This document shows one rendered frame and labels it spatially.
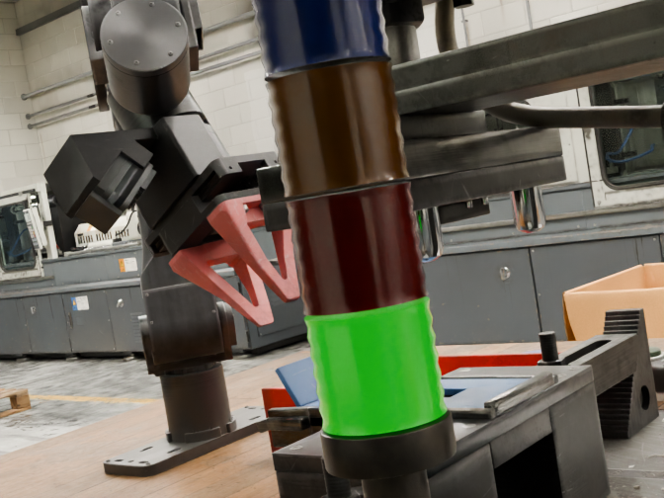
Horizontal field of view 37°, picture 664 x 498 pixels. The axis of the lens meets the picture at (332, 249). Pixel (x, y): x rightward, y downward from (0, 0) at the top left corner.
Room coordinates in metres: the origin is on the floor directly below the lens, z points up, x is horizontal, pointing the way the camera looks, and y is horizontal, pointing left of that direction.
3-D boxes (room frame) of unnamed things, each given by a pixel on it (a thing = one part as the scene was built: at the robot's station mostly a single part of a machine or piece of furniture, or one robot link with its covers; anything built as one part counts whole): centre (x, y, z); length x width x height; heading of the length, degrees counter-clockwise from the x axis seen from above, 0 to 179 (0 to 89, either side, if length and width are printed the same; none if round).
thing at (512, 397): (0.56, -0.09, 0.98); 0.07 x 0.01 x 0.03; 140
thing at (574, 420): (0.58, -0.05, 0.94); 0.20 x 0.10 x 0.07; 140
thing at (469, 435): (0.58, -0.05, 0.98); 0.20 x 0.10 x 0.01; 140
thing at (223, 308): (0.95, 0.15, 1.00); 0.09 x 0.06 x 0.06; 100
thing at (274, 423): (0.62, 0.03, 0.98); 0.07 x 0.02 x 0.01; 50
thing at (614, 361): (0.72, -0.17, 0.95); 0.15 x 0.03 x 0.10; 140
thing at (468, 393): (0.61, -0.03, 1.00); 0.15 x 0.07 x 0.03; 50
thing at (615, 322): (0.77, -0.21, 0.95); 0.06 x 0.03 x 0.09; 140
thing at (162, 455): (0.96, 0.16, 0.94); 0.20 x 0.07 x 0.08; 140
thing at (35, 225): (9.12, 2.65, 1.27); 0.23 x 0.18 x 0.38; 137
